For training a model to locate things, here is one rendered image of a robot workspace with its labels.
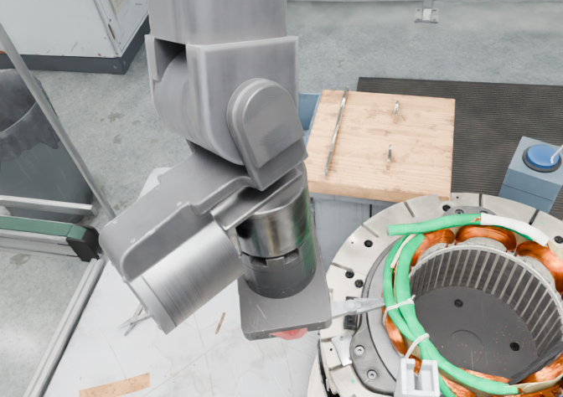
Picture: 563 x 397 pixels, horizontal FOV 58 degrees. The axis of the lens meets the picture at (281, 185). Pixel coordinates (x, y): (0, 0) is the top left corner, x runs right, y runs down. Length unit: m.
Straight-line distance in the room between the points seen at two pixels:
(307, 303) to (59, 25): 2.55
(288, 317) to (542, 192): 0.50
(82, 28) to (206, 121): 2.53
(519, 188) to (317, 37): 2.14
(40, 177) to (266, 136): 1.78
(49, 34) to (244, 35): 2.66
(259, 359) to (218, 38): 0.69
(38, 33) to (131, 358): 2.23
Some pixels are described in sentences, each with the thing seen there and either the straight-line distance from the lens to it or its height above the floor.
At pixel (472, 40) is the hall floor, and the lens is 2.82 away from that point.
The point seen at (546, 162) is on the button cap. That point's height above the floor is 1.04.
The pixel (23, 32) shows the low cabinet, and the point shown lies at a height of 0.25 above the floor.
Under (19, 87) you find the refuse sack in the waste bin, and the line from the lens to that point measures 2.13.
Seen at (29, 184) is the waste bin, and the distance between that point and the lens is 2.02.
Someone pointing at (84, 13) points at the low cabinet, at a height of 0.36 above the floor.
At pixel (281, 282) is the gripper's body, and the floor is 1.28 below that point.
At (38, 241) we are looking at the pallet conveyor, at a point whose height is 0.73.
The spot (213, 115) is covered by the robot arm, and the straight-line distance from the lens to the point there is 0.25.
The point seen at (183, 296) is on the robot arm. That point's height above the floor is 1.35.
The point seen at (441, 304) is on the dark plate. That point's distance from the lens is 0.65.
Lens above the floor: 1.59
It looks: 50 degrees down
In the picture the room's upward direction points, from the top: 10 degrees counter-clockwise
